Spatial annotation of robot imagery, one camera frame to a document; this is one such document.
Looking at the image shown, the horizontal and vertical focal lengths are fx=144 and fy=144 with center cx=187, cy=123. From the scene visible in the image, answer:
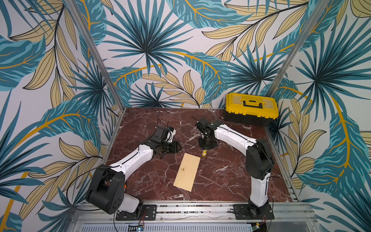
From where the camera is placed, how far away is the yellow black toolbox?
997 millimetres

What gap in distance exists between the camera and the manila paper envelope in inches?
33.0

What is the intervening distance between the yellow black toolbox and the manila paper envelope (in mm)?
402
